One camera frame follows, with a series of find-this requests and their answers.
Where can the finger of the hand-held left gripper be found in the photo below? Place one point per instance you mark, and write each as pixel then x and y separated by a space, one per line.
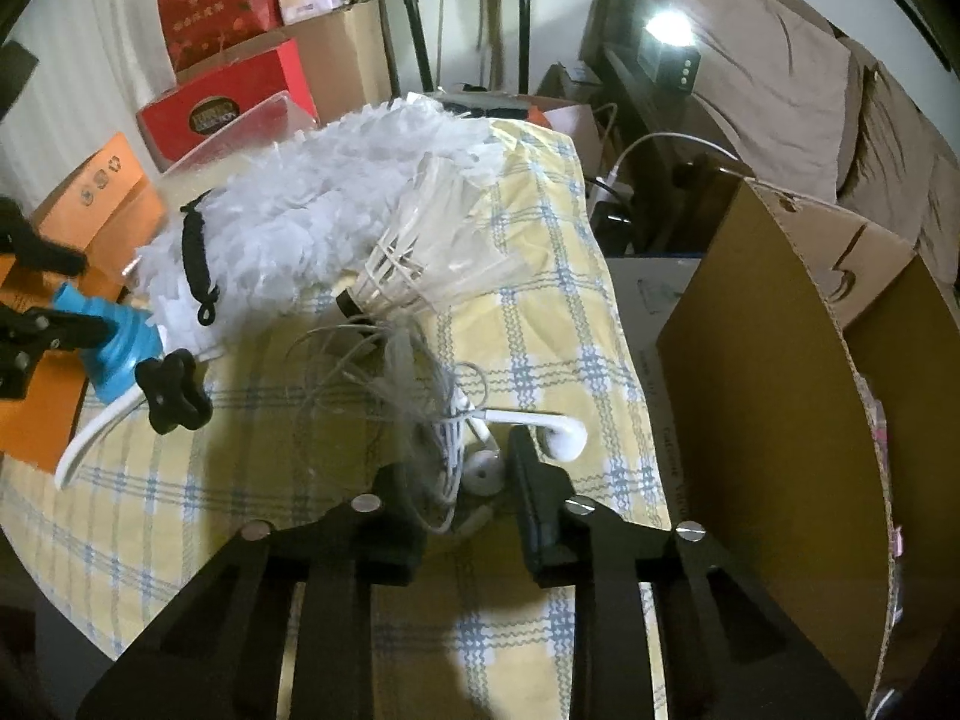
pixel 52 326
pixel 45 251

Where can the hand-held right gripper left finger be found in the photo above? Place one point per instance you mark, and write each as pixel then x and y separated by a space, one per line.
pixel 397 540

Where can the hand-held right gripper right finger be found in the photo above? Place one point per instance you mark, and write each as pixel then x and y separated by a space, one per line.
pixel 540 532

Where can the blue tape roll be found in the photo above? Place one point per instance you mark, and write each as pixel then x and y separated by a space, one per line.
pixel 112 345

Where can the orange cardboard box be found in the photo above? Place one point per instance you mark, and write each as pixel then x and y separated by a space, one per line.
pixel 97 180

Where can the white shuttlecock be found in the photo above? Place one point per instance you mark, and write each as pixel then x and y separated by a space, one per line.
pixel 420 255

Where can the yellow plaid tablecloth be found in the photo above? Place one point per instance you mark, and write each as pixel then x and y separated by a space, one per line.
pixel 225 480

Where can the white curtain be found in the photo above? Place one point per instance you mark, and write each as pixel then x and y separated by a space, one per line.
pixel 90 52

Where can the large brown cardboard box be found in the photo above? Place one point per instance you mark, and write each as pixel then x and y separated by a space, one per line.
pixel 750 390

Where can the red box with oval label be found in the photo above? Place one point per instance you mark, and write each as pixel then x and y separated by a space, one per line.
pixel 247 90

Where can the white feather duster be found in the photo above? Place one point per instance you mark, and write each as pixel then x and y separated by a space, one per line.
pixel 300 202

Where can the red patterned gift box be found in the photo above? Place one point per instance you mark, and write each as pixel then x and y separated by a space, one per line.
pixel 217 7

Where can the small open cardboard box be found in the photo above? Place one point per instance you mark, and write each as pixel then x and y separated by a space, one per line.
pixel 574 127

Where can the black device with bright light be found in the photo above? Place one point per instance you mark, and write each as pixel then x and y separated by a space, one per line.
pixel 667 56

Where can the brown sofa cushion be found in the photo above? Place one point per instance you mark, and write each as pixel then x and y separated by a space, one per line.
pixel 900 142
pixel 765 60

